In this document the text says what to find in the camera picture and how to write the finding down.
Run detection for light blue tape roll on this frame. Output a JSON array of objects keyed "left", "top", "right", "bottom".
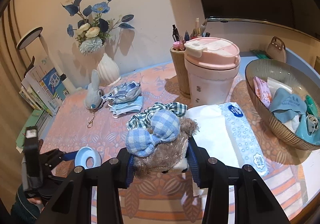
[{"left": 74, "top": 147, "right": 101, "bottom": 169}]

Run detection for stack of books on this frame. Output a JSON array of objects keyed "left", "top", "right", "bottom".
[{"left": 16, "top": 57, "right": 69, "bottom": 152}]

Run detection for pink wipes packet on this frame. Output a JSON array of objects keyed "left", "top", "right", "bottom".
[{"left": 253, "top": 76, "right": 272, "bottom": 108}]

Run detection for ribbed glass bowl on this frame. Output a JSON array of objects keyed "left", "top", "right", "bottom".
[{"left": 245, "top": 59, "right": 319, "bottom": 151}]

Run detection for white tissue pack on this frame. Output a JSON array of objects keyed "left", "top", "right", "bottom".
[{"left": 185, "top": 102, "right": 268, "bottom": 177}]

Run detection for left hand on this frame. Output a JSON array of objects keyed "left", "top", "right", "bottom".
[{"left": 28, "top": 197, "right": 43, "bottom": 205}]

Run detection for brown pen holder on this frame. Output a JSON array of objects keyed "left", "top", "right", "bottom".
[{"left": 170, "top": 42, "right": 190, "bottom": 99}]

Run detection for white ribbed vase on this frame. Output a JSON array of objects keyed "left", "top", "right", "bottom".
[{"left": 97, "top": 53, "right": 121, "bottom": 86}]

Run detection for green gingham scrunchie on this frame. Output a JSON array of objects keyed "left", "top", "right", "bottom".
[{"left": 126, "top": 101, "right": 188, "bottom": 131}]

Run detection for blue patterned tissue packet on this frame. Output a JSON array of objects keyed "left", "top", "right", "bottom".
[{"left": 101, "top": 81, "right": 142, "bottom": 104}]

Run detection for brown plush with gingham bow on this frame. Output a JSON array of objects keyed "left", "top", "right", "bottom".
[{"left": 125, "top": 110, "right": 199, "bottom": 179}]

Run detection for green flat box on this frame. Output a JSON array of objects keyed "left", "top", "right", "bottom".
[{"left": 250, "top": 49, "right": 271, "bottom": 59}]

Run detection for blue artificial flower bouquet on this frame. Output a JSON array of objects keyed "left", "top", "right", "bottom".
[{"left": 62, "top": 0, "right": 135, "bottom": 55}]

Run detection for white desk lamp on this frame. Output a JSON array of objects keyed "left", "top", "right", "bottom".
[{"left": 16, "top": 27, "right": 77, "bottom": 94}]

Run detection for blue cloth in bowl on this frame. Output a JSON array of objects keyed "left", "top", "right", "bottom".
[{"left": 269, "top": 88, "right": 306, "bottom": 123}]

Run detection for pink patterned tablecloth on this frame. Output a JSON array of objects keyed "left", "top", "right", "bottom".
[{"left": 41, "top": 65, "right": 303, "bottom": 223}]

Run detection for blue face masks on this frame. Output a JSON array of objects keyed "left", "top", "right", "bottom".
[{"left": 108, "top": 95, "right": 144, "bottom": 118}]

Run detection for blue bunny plush keychain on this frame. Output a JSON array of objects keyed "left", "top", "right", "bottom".
[{"left": 84, "top": 69, "right": 103, "bottom": 110}]

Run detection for small brown handbag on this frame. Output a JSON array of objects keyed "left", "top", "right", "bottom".
[{"left": 266, "top": 36, "right": 286, "bottom": 63}]

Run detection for pink lidded cup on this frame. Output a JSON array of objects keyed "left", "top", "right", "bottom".
[{"left": 184, "top": 37, "right": 241, "bottom": 106}]

